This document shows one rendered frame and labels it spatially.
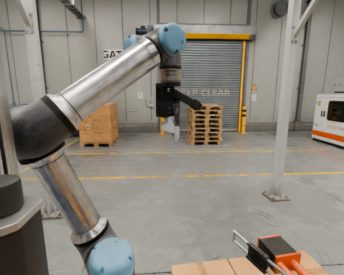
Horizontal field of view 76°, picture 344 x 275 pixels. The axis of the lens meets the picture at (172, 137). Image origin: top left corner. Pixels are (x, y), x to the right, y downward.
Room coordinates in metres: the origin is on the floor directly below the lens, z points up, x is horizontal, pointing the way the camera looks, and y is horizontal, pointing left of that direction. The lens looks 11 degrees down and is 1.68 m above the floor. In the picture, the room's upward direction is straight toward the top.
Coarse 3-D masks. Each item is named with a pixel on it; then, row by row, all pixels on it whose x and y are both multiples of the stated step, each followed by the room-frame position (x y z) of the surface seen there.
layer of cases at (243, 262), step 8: (304, 256) 1.38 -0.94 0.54; (184, 264) 1.31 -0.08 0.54; (192, 264) 1.31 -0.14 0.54; (200, 264) 1.31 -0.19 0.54; (208, 264) 1.31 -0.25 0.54; (216, 264) 1.31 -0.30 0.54; (224, 264) 1.31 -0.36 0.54; (232, 264) 1.31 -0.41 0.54; (240, 264) 1.31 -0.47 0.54; (248, 264) 1.31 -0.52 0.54; (304, 264) 1.31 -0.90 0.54; (312, 264) 1.31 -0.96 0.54; (176, 272) 1.24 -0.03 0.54; (184, 272) 1.24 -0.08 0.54; (192, 272) 1.24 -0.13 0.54; (200, 272) 1.24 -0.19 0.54; (208, 272) 1.24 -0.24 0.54; (216, 272) 1.24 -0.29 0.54; (224, 272) 1.24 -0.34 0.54; (232, 272) 1.24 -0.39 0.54; (240, 272) 1.24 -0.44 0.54; (248, 272) 1.24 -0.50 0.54; (256, 272) 1.24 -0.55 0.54; (272, 272) 1.24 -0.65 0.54; (312, 272) 1.24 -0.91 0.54; (320, 272) 1.24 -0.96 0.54
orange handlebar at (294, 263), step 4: (292, 260) 0.50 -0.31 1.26; (276, 264) 0.49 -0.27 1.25; (280, 264) 0.49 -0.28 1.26; (292, 264) 0.49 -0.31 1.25; (296, 264) 0.49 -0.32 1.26; (284, 268) 0.47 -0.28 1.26; (296, 268) 0.48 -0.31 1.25; (300, 268) 0.47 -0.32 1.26; (304, 268) 0.47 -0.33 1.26; (288, 272) 0.46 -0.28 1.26; (296, 272) 0.48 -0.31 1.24; (300, 272) 0.47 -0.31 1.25; (304, 272) 0.46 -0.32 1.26; (308, 272) 0.46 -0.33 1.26
